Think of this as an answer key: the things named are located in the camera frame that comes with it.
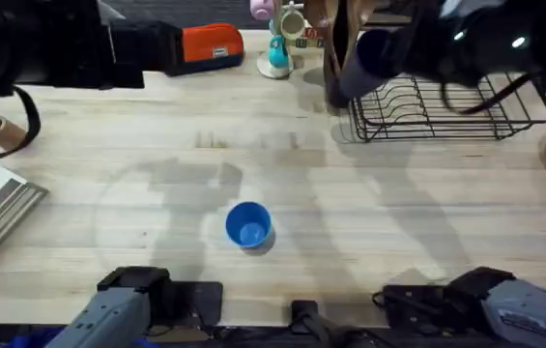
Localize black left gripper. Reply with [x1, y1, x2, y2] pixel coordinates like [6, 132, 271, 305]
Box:
[99, 0, 183, 91]

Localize pink cup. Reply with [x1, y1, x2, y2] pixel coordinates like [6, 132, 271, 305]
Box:
[249, 0, 276, 21]

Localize teal cup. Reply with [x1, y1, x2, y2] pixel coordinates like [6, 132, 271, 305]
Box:
[268, 34, 291, 70]

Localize beige cup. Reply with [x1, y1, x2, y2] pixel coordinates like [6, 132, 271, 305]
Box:
[279, 9, 307, 42]

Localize blue plastic cup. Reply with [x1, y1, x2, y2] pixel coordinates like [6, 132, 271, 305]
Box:
[225, 201, 273, 250]

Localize orange and navy zip bag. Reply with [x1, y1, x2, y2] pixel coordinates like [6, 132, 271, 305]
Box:
[163, 22, 245, 77]

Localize wooden utensil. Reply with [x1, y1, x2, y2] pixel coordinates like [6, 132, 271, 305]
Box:
[347, 0, 378, 52]
[302, 0, 351, 88]

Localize toy blocks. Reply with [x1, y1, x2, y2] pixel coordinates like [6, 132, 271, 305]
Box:
[296, 26, 327, 49]

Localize black wire dish rack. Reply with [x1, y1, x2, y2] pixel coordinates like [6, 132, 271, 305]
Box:
[349, 71, 546, 143]

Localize black cable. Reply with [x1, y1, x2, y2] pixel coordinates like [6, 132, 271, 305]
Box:
[440, 72, 538, 116]
[0, 85, 43, 161]

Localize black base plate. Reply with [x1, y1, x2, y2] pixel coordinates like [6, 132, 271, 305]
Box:
[154, 281, 224, 328]

